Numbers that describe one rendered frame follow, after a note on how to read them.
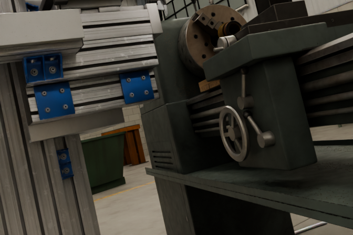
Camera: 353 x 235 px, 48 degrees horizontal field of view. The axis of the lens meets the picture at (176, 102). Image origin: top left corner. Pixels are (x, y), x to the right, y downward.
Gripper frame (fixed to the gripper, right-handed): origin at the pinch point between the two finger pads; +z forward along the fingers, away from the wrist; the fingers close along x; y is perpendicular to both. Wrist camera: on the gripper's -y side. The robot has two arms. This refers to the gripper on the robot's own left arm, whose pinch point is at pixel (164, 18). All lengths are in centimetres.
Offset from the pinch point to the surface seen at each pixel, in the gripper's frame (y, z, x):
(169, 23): 3.5, 7.1, 15.5
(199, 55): -1.0, 27.1, 31.8
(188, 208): 14, 91, 15
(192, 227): 14, 100, 14
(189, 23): 0.4, 13.0, 31.9
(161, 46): 10.1, 17.1, 16.4
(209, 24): -5.7, 16.2, 37.9
